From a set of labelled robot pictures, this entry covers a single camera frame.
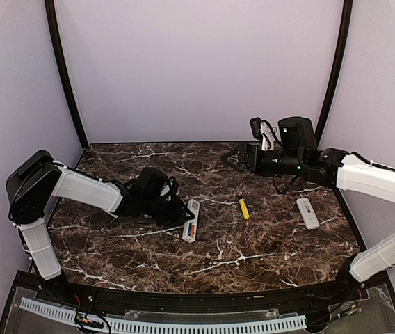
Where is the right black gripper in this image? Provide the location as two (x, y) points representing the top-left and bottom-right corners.
(221, 143), (305, 177)

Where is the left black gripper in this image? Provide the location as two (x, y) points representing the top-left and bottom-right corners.
(141, 194), (195, 227)

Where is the slim white remote control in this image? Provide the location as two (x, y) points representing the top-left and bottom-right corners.
(182, 199), (200, 243)

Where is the yellow handled screwdriver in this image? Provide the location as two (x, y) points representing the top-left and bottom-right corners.
(238, 193), (250, 220)

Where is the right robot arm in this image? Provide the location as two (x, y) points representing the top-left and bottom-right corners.
(221, 116), (395, 302)

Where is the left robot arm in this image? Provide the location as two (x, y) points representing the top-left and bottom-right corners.
(6, 150), (200, 303)

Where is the white remote at right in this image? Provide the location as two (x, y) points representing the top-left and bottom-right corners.
(296, 198), (320, 230)

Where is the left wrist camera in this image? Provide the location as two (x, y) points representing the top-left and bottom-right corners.
(160, 176), (179, 201)

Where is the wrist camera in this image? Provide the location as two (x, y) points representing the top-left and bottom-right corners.
(249, 117), (278, 151)
(160, 176), (179, 201)

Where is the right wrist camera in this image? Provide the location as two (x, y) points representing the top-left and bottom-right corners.
(249, 117), (278, 151)

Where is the black front rail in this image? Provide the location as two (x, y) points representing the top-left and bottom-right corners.
(37, 277), (361, 314)

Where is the white slotted cable duct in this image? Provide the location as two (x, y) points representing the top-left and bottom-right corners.
(19, 297), (307, 333)

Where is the right black frame post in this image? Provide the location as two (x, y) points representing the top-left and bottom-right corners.
(314, 0), (353, 143)

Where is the black frame post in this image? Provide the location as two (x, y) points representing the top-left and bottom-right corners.
(314, 0), (353, 143)
(44, 0), (89, 151)

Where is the left black frame post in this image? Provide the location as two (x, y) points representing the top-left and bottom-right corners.
(44, 0), (89, 151)

